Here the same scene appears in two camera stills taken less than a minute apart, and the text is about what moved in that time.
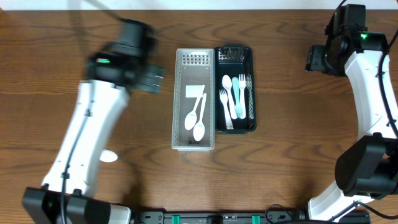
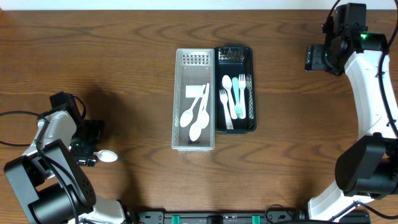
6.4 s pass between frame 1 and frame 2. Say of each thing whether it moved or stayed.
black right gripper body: stayed
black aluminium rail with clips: stayed
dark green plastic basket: stayed
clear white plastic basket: stayed
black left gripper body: moved
